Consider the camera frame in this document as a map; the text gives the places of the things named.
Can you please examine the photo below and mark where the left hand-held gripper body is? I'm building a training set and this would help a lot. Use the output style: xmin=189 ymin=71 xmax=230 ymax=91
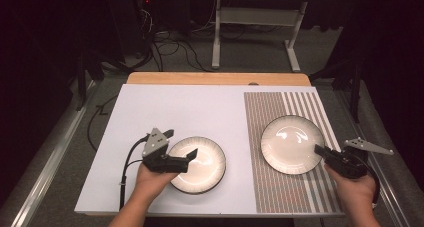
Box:
xmin=141 ymin=127 xmax=190 ymax=174

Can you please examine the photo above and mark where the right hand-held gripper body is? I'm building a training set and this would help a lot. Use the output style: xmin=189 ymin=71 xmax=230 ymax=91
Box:
xmin=324 ymin=137 xmax=395 ymax=180

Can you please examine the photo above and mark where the small white dark-rimmed plate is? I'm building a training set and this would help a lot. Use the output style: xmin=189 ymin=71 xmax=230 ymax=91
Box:
xmin=167 ymin=135 xmax=227 ymax=195

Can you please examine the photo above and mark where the large white dark-rimmed plate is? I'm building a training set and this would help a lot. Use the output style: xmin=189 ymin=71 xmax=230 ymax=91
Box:
xmin=260 ymin=114 xmax=326 ymax=176

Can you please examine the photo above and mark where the person's right hand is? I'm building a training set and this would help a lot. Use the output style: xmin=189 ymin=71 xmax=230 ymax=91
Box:
xmin=324 ymin=164 xmax=378 ymax=212

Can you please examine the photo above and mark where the person's left hand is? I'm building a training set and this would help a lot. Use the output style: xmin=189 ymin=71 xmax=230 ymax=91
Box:
xmin=132 ymin=162 xmax=180 ymax=202

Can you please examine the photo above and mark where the white table board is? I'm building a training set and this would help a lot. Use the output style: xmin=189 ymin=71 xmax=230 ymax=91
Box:
xmin=73 ymin=83 xmax=347 ymax=219

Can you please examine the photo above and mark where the striped brown placemat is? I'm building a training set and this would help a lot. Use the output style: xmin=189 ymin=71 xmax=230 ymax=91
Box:
xmin=243 ymin=91 xmax=345 ymax=215

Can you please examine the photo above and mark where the wooden table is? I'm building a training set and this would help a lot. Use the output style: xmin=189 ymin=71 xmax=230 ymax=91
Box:
xmin=126 ymin=71 xmax=312 ymax=87

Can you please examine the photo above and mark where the black metal stand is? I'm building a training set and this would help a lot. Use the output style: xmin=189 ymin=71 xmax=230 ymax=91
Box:
xmin=74 ymin=48 xmax=105 ymax=112
xmin=308 ymin=51 xmax=364 ymax=124

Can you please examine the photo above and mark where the dark box with red light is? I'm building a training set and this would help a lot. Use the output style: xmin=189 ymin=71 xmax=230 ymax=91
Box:
xmin=108 ymin=0 xmax=155 ymax=63

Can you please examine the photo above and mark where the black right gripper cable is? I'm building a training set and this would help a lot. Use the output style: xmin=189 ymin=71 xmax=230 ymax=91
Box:
xmin=361 ymin=155 xmax=382 ymax=206

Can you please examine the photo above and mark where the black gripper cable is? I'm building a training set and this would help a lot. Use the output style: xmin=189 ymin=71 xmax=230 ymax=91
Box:
xmin=361 ymin=155 xmax=382 ymax=206
xmin=118 ymin=135 xmax=150 ymax=211

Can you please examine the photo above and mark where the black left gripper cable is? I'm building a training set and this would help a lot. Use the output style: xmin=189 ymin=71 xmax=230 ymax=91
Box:
xmin=118 ymin=135 xmax=150 ymax=211

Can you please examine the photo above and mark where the metal floor rail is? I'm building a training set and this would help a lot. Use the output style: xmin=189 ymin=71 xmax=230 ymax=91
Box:
xmin=9 ymin=80 xmax=98 ymax=227
xmin=335 ymin=86 xmax=413 ymax=227

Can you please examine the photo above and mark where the black floor cable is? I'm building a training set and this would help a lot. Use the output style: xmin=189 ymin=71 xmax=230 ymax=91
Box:
xmin=86 ymin=94 xmax=119 ymax=152

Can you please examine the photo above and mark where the bundle of floor cables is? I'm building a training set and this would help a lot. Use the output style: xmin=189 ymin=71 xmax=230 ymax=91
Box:
xmin=133 ymin=6 xmax=214 ymax=73

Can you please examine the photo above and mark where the white metal table frame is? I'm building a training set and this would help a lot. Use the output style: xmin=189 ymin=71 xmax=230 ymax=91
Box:
xmin=211 ymin=0 xmax=354 ymax=73

